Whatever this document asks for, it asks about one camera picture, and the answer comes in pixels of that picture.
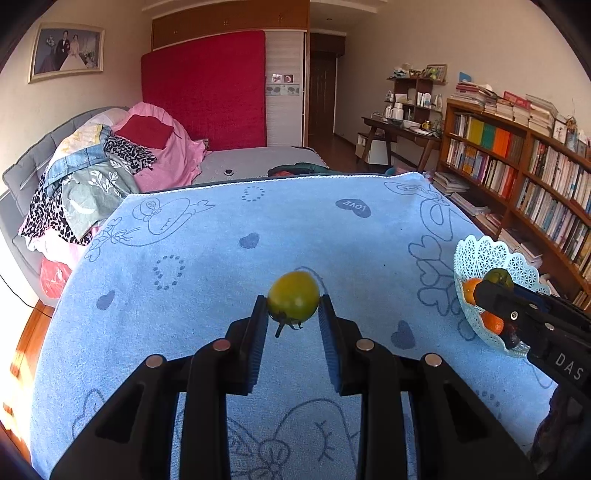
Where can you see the white storage box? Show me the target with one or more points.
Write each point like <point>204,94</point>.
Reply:
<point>376,150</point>

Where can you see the orange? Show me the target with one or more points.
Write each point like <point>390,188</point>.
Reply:
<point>493,323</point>
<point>470,291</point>

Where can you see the dark wooden door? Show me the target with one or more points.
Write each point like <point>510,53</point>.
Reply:
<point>323,92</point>

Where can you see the small green tomato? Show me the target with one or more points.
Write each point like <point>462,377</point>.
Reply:
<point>293,295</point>

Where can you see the wooden wardrobe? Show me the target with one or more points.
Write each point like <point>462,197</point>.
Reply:
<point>231,18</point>

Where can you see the large dark green tomato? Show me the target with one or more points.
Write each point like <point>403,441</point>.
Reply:
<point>501,277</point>

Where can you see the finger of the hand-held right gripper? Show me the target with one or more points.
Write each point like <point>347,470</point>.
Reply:
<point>533,295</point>
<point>512,311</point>

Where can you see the stack of books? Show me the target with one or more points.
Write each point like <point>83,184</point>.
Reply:
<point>503,104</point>

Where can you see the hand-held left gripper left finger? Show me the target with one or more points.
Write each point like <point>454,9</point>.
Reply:
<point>256,350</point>

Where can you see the red mattress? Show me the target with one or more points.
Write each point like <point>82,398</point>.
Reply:
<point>203,87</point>

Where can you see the white thermos jug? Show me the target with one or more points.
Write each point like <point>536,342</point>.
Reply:
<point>396,111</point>

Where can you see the person's right forearm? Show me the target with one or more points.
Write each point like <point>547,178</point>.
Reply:
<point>563,424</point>

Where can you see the wooden desk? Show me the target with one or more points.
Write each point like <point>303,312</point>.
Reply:
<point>392,127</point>

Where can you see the green leaf print cloth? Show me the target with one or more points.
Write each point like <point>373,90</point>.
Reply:
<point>87,194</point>

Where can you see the pink blanket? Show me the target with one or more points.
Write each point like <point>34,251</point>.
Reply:
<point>171,161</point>

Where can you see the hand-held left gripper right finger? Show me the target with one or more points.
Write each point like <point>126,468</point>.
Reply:
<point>330,350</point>

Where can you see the rows of shelved books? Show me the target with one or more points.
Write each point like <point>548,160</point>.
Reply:
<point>549,166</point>

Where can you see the dark green clothing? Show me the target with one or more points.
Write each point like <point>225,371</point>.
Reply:
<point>304,168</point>

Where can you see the red pillow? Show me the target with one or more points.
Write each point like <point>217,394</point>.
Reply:
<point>141,129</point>

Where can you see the small wooden desktop shelf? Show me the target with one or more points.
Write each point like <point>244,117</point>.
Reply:
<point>399,85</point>

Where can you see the light blue plastic lattice basket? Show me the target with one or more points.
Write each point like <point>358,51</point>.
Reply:
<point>480,258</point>

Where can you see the blue denim garment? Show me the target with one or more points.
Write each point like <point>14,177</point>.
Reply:
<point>76,161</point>

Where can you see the yellow white floral quilt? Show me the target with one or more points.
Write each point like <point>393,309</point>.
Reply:
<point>78,136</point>

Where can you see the blue card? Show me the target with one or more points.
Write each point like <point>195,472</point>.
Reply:
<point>466,77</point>

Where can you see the wooden bookshelf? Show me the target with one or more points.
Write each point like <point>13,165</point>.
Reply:
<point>522,161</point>

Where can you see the wardrobe door stickers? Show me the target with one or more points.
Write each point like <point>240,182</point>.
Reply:
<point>282,84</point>

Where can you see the framed portrait photo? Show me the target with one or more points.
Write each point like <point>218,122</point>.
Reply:
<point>67,50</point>

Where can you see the black white patterned garment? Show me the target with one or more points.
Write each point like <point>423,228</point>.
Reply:
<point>129,152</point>
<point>44,217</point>

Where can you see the small picture frame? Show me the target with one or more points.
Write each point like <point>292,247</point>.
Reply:
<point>436,72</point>

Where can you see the blue printed towel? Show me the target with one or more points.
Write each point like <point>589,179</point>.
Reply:
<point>300,221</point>

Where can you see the piles of floor books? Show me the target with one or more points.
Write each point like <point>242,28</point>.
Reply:
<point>450,182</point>

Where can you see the red plastic bag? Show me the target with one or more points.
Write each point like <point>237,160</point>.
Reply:
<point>55,277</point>

